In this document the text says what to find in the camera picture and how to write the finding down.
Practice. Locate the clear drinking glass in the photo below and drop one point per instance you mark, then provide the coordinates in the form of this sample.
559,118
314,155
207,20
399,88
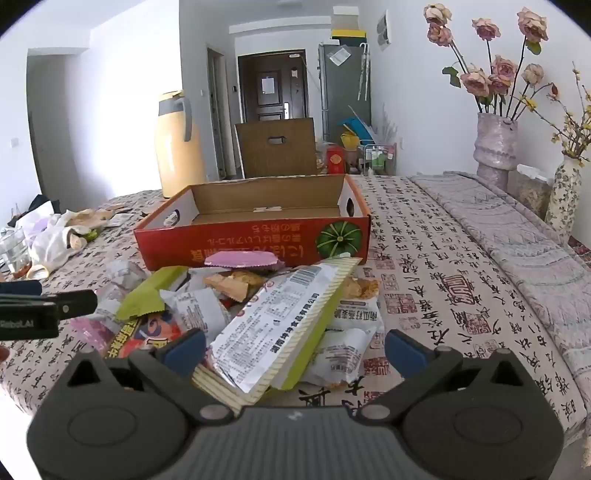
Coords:
14,254

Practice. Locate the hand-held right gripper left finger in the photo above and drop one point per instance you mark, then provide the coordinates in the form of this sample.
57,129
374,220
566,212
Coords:
184,350

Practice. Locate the dried lavender bunch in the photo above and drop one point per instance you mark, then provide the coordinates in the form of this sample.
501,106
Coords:
385,131

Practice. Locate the paper sheet on refrigerator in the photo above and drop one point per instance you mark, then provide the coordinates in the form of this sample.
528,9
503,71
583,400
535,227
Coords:
340,55

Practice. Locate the pink ribbed vase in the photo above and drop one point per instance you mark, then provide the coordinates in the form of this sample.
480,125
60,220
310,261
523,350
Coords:
496,147

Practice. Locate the large lime green snack packet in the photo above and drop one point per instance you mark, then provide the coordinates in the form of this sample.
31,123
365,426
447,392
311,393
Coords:
277,332

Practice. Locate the yellow box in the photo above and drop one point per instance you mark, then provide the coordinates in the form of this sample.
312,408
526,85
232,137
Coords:
348,37

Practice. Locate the crinkled grey white packet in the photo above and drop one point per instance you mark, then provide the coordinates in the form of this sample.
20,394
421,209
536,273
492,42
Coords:
124,277

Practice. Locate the white door notice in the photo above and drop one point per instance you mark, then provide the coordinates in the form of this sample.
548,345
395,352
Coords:
268,85

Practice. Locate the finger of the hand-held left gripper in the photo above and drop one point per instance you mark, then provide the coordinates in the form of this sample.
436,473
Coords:
78,302
21,287

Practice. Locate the red cardboard box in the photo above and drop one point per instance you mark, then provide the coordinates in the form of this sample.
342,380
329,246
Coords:
240,235

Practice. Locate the pile of bread packets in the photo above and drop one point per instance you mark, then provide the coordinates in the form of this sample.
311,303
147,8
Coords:
53,244

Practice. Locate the white printed snack packet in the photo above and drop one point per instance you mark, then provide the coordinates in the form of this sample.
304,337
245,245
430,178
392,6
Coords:
198,309

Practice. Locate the red blue cartoon snack bag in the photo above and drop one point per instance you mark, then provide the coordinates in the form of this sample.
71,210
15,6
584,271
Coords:
147,334

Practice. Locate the clear cracker snack packet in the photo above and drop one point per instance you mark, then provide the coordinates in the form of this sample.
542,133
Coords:
235,282

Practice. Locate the dried pink roses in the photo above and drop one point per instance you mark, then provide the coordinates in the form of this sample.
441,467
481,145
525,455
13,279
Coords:
478,81

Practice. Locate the red gift box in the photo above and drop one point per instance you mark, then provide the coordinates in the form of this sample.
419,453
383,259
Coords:
335,161

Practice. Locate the pale pink snack packet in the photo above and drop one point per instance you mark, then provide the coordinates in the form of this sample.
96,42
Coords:
92,334

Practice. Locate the yellow flower branches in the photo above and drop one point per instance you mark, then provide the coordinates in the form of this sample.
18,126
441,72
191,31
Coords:
572,134

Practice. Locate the white umbrella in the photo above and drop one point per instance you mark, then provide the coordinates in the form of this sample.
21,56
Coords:
364,69

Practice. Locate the teal plastic item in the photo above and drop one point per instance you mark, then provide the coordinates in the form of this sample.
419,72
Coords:
353,125

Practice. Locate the clear storage jar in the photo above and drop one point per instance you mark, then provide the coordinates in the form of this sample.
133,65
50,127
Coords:
531,191

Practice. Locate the brown wooden chair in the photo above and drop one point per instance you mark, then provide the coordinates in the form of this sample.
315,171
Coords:
277,157

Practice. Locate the floral patterned vase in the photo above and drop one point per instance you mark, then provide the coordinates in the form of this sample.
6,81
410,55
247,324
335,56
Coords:
563,194

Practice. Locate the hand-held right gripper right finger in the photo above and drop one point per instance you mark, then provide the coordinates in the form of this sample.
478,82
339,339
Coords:
404,353

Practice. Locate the yellow bag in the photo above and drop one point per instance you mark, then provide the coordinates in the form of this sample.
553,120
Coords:
349,140

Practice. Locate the dark brown door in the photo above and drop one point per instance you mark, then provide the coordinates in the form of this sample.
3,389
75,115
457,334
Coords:
270,106

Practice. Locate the grey refrigerator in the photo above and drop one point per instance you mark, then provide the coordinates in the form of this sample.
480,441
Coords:
344,92

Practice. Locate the clear bread packet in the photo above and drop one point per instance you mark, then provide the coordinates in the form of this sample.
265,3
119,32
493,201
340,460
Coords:
90,217

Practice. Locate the grey quilted blanket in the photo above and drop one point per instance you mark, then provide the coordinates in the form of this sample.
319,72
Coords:
508,240

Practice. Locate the dark cloth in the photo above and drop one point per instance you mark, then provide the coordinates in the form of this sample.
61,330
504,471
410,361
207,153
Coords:
44,203

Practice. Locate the yellow thermos jug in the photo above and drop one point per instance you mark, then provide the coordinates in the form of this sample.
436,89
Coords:
178,152

